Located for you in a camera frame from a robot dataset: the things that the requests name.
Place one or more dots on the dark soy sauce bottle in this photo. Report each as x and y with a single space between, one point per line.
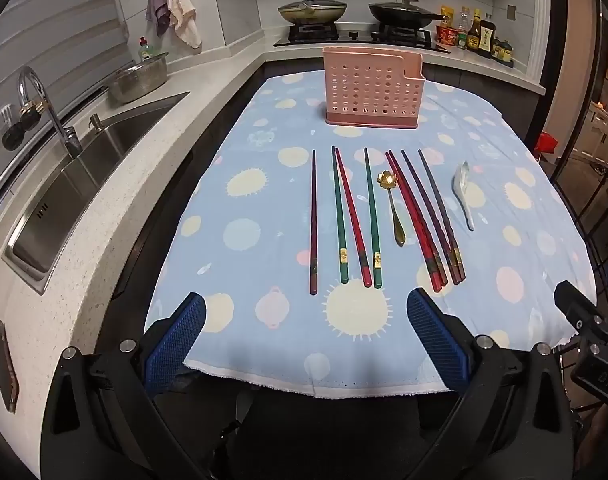
486 40

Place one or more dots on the black wok with lid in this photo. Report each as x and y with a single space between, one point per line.
401 14

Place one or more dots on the small green-capped jar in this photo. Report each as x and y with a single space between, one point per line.
462 41

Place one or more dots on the purple hanging towel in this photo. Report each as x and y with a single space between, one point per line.
157 7

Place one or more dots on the red plastic object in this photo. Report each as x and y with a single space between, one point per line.
546 142

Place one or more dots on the black gas stove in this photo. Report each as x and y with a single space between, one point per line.
314 37

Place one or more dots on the red chopstick with dark band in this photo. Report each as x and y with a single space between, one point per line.
352 220

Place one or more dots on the dark maroon chopstick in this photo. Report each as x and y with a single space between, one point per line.
314 220

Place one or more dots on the yellow-capped sauce bottle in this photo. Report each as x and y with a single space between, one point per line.
474 32

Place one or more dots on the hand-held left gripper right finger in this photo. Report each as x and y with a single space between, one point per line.
436 340

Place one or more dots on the dark rectangular pad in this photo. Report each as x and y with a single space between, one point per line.
4 365

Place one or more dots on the beige wok with lid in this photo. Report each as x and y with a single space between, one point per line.
311 10

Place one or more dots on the pink perforated utensil holder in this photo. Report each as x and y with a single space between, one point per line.
369 90

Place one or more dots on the red seasoning container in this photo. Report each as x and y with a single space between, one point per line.
446 35

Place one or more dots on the small dark condiment jars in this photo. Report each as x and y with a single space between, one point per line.
503 51

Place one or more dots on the white ceramic spoon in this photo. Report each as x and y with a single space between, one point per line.
461 180

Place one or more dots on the blue printed tablecloth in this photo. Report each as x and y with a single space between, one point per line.
264 210

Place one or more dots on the clear plastic bottle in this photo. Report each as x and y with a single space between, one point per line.
463 20

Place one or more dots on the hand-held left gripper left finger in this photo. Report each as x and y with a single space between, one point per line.
176 345

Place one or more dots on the green chopstick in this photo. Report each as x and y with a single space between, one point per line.
338 215
372 220

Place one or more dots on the dark purple twisted chopstick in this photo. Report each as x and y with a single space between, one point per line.
430 220
441 210

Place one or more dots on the black framed glass door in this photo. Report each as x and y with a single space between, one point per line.
584 110

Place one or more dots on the gold flower spoon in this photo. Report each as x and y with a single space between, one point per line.
395 220

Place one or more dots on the green dish soap bottle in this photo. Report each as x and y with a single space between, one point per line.
146 50

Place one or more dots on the chrome kitchen faucet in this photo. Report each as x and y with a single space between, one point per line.
58 120

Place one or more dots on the stainless steel basin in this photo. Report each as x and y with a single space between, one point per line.
136 82

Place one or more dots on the grey wall switch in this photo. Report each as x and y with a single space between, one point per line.
511 12

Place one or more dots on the sink soap dispenser pump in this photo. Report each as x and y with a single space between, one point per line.
96 124

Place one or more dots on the pale pink hanging towel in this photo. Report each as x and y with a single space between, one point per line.
183 15

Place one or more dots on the white stone kitchen counter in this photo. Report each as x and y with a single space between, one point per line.
58 285

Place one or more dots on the stainless steel sink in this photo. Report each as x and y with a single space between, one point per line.
83 170

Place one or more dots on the yellow seasoning packet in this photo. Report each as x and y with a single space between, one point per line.
447 14

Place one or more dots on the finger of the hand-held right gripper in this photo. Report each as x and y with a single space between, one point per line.
576 305

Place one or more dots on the red twisted chopstick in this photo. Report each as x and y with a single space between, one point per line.
418 220
413 225

